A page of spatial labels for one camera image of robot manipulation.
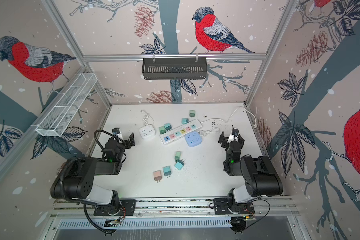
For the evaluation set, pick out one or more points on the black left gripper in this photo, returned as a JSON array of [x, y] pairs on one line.
[[125, 142]]

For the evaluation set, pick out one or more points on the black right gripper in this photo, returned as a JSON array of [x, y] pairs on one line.
[[231, 142]]

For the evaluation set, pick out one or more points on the blue square socket cube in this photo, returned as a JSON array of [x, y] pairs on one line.
[[193, 139]]

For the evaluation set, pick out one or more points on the teal plug adapter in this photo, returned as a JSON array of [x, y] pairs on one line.
[[168, 126], [179, 164], [167, 171], [185, 120]]

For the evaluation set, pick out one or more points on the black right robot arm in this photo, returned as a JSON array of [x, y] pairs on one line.
[[259, 174]]

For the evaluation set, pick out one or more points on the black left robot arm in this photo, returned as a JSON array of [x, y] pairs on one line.
[[75, 182]]

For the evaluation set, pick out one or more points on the pink plug adapter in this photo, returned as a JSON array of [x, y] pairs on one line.
[[158, 176]]

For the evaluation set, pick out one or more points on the teal plug adapter by strip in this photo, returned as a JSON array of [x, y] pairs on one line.
[[185, 120]]

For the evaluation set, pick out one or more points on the teal plug adapter front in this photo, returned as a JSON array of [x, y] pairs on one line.
[[167, 171]]

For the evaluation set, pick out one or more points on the white square socket cube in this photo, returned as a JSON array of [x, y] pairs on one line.
[[147, 132]]

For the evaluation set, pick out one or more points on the white multicolour power strip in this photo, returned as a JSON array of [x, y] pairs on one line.
[[179, 132]]

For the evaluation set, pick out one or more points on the white mesh shelf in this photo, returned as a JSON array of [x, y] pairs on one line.
[[69, 102]]

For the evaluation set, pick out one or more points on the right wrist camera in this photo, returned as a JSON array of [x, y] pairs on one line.
[[234, 136]]

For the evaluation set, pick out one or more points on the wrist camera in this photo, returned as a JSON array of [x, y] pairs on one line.
[[234, 136], [120, 136]]

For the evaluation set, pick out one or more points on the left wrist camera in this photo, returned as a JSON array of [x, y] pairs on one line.
[[120, 136]]

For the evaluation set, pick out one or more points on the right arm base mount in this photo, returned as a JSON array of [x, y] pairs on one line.
[[224, 206]]

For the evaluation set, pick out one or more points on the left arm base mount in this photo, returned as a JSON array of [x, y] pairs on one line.
[[123, 207]]

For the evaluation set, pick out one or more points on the black wire basket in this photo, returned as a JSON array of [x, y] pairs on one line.
[[175, 69]]

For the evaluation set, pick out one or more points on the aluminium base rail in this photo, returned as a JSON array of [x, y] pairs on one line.
[[171, 213]]

